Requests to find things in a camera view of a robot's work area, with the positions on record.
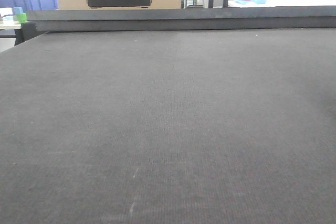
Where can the green cup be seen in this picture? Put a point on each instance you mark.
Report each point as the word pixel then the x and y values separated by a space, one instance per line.
pixel 21 18

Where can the dark foam board stack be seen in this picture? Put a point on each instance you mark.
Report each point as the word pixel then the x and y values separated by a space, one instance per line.
pixel 227 18

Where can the light blue tray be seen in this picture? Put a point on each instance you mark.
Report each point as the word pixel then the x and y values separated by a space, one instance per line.
pixel 244 2

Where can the light blue cup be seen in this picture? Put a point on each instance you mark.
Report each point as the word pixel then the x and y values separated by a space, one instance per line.
pixel 17 10

